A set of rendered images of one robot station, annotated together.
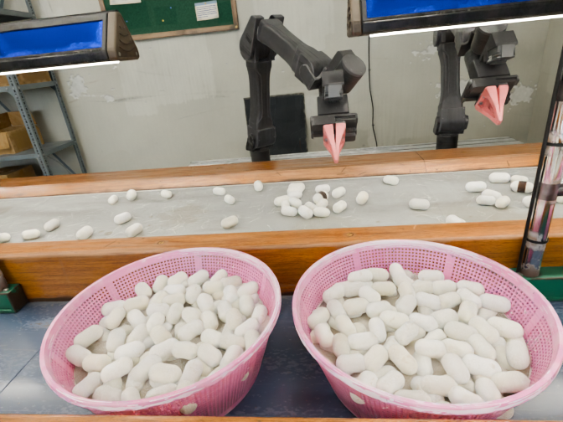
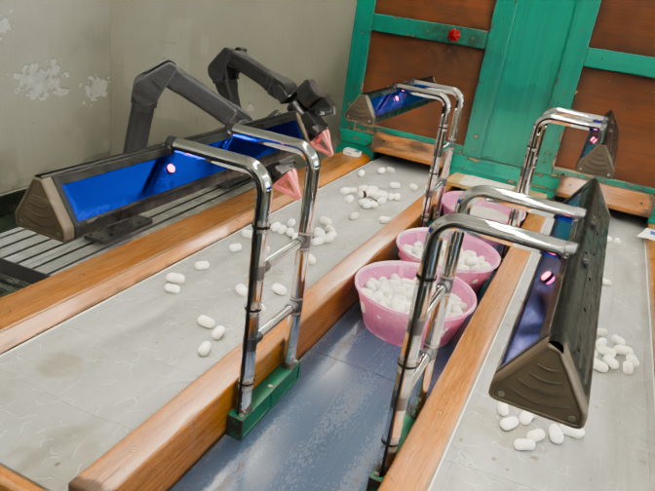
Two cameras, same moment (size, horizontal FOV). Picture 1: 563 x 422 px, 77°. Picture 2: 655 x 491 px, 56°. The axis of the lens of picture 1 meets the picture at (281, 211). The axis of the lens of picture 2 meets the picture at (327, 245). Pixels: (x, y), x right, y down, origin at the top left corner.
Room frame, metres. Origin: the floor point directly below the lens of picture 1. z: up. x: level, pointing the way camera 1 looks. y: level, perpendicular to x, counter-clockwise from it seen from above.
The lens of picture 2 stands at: (0.23, 1.37, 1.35)
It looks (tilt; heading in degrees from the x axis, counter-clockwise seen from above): 23 degrees down; 285
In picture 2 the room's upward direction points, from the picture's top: 8 degrees clockwise
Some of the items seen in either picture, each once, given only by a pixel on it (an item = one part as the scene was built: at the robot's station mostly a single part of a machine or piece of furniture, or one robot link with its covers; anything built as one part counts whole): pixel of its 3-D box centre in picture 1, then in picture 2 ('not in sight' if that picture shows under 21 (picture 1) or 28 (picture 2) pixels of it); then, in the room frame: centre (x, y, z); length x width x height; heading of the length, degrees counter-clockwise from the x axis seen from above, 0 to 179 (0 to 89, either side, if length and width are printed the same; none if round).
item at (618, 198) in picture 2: not in sight; (604, 194); (-0.11, -0.80, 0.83); 0.30 x 0.06 x 0.07; 173
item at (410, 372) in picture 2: not in sight; (478, 358); (0.20, 0.59, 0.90); 0.20 x 0.19 x 0.45; 83
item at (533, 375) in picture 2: not in sight; (574, 257); (0.12, 0.59, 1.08); 0.62 x 0.08 x 0.07; 83
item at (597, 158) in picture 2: not in sight; (603, 137); (0.00, -0.37, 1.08); 0.62 x 0.08 x 0.07; 83
